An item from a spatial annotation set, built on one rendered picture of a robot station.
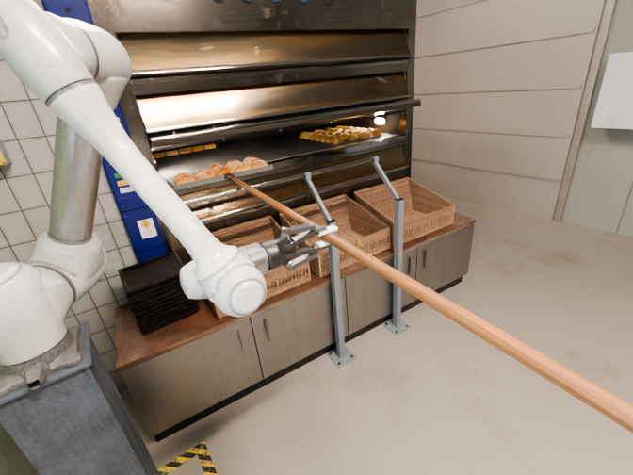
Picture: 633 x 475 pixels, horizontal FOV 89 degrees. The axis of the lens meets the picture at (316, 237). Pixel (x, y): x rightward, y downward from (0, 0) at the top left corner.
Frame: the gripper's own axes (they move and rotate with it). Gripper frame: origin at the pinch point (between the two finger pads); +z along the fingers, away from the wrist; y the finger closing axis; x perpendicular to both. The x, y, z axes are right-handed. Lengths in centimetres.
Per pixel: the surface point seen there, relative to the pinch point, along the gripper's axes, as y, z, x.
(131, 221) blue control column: 16, -50, -114
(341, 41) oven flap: -64, 93, -117
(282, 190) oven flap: 20, 39, -116
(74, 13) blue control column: -76, -44, -114
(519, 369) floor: 119, 117, 11
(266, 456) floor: 120, -27, -28
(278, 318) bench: 72, 3, -62
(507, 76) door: -32, 337, -153
